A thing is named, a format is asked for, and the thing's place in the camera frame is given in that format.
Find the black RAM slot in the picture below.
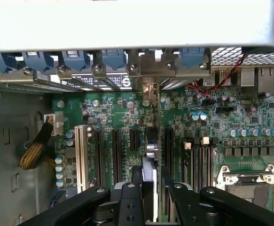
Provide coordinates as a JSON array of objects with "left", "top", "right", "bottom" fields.
[
  {"left": 209, "top": 137, "right": 219, "bottom": 188},
  {"left": 193, "top": 137, "right": 203, "bottom": 194},
  {"left": 201, "top": 137, "right": 211, "bottom": 189}
]

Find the long black expansion slot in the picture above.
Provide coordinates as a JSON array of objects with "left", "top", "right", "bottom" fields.
[
  {"left": 165, "top": 128, "right": 175, "bottom": 183},
  {"left": 111, "top": 128, "right": 123, "bottom": 187},
  {"left": 94, "top": 128, "right": 106, "bottom": 189}
]

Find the short black expansion slot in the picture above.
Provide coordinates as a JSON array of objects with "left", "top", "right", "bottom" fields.
[{"left": 130, "top": 128, "right": 139, "bottom": 153}]

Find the metal CPU socket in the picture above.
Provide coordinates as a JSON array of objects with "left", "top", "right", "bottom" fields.
[{"left": 217, "top": 164, "right": 274, "bottom": 215}]

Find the white expansion slot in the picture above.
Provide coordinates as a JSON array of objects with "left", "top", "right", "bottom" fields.
[{"left": 74, "top": 124, "right": 88, "bottom": 194}]

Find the purple board connector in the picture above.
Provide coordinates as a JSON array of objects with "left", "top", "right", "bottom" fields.
[{"left": 50, "top": 191, "right": 67, "bottom": 209}]

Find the green motherboard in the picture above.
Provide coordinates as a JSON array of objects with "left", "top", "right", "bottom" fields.
[{"left": 51, "top": 70, "right": 274, "bottom": 218}]

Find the white power connector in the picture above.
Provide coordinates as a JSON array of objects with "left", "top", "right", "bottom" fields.
[{"left": 43, "top": 112, "right": 64, "bottom": 137}]

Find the black printed label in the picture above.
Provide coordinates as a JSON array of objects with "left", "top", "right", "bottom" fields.
[{"left": 59, "top": 73, "right": 131, "bottom": 90}]

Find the metal slot cover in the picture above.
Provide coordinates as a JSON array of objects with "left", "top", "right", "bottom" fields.
[
  {"left": 160, "top": 61, "right": 211, "bottom": 91},
  {"left": 56, "top": 65, "right": 106, "bottom": 92},
  {"left": 23, "top": 67, "right": 82, "bottom": 93},
  {"left": 91, "top": 63, "right": 122, "bottom": 91}
]

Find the metal rear port block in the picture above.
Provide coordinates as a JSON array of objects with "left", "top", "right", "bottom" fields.
[
  {"left": 231, "top": 68, "right": 256, "bottom": 88},
  {"left": 257, "top": 67, "right": 274, "bottom": 87},
  {"left": 202, "top": 68, "right": 232, "bottom": 87}
]

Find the blue slot latch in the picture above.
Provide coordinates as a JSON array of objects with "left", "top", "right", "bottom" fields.
[
  {"left": 61, "top": 50, "right": 91, "bottom": 73},
  {"left": 180, "top": 48, "right": 211, "bottom": 71},
  {"left": 101, "top": 48, "right": 128, "bottom": 71},
  {"left": 21, "top": 51, "right": 55, "bottom": 73},
  {"left": 0, "top": 52, "right": 18, "bottom": 74}
]

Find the grey metal PC case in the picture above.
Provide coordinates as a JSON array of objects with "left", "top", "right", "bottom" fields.
[{"left": 0, "top": 0, "right": 274, "bottom": 226}]

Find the black yellow braided cable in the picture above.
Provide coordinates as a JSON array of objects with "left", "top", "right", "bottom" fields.
[{"left": 18, "top": 122, "right": 55, "bottom": 170}]

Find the red black twisted wire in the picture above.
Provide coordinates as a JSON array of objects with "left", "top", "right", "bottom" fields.
[{"left": 187, "top": 53, "right": 250, "bottom": 101}]

